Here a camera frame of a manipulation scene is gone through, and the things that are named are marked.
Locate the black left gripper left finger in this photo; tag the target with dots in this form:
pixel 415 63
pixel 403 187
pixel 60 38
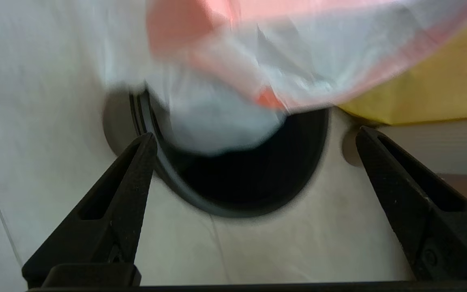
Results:
pixel 103 231

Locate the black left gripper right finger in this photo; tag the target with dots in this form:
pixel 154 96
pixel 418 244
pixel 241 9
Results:
pixel 424 219

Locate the white red-print trash bag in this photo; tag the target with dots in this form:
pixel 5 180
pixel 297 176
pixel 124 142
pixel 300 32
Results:
pixel 298 52

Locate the yellow fabric tote bag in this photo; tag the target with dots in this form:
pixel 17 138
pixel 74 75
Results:
pixel 432 89

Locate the black trash bin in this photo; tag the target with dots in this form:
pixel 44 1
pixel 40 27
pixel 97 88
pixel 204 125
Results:
pixel 249 182

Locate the beige ribbed bin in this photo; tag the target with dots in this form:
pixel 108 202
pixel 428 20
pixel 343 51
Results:
pixel 440 146

